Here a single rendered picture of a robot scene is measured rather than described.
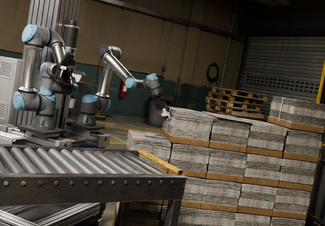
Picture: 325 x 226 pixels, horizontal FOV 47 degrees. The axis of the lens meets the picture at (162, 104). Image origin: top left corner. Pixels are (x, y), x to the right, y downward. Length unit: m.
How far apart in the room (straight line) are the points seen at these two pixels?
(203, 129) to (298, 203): 0.98
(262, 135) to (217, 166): 0.41
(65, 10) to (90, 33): 6.66
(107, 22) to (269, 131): 7.24
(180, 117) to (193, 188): 0.53
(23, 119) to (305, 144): 2.11
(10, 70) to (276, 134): 2.00
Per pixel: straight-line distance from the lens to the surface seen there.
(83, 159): 2.02
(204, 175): 2.83
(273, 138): 2.98
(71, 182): 1.67
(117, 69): 2.81
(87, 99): 2.93
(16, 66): 2.89
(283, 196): 3.12
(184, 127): 2.72
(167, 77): 10.58
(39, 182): 1.63
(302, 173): 3.16
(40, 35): 2.47
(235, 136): 2.84
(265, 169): 3.01
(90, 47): 9.50
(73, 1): 2.91
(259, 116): 9.70
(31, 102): 2.49
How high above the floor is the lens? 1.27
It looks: 4 degrees down
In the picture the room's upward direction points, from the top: 10 degrees clockwise
